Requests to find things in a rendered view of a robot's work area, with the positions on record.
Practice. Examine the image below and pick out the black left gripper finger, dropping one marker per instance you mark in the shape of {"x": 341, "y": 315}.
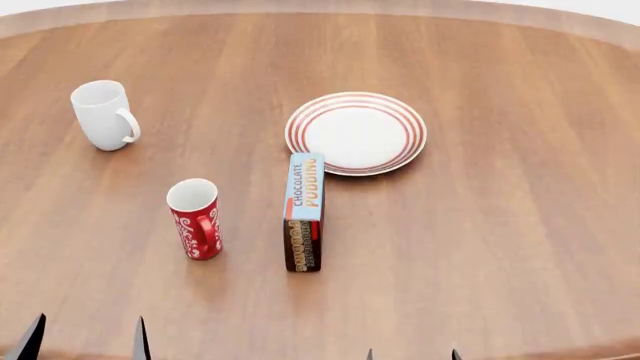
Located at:
{"x": 31, "y": 343}
{"x": 141, "y": 343}

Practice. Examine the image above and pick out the red patterned mug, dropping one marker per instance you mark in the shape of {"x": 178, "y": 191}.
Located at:
{"x": 195, "y": 221}

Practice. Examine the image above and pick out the white plate with red rings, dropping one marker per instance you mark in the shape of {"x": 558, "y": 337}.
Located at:
{"x": 356, "y": 134}

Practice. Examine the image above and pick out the white ceramic mug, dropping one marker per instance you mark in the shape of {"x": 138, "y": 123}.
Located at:
{"x": 100, "y": 116}

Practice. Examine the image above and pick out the chocolate pudding box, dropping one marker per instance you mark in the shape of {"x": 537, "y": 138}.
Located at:
{"x": 305, "y": 210}

